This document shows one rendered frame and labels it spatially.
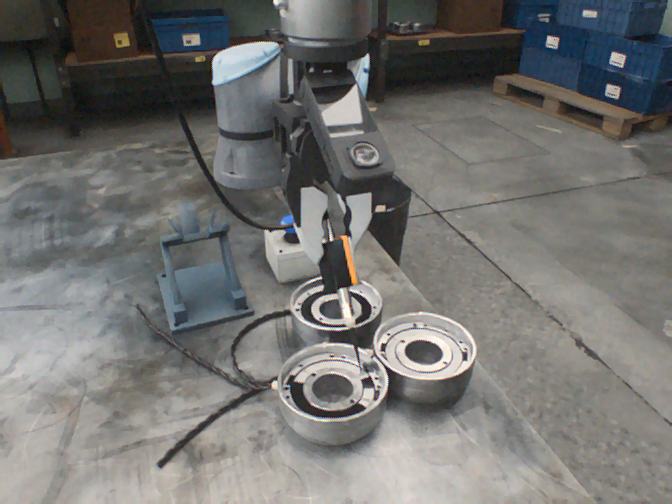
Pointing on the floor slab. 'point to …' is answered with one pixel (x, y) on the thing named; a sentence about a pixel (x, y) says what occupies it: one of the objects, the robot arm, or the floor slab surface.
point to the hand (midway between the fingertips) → (335, 253)
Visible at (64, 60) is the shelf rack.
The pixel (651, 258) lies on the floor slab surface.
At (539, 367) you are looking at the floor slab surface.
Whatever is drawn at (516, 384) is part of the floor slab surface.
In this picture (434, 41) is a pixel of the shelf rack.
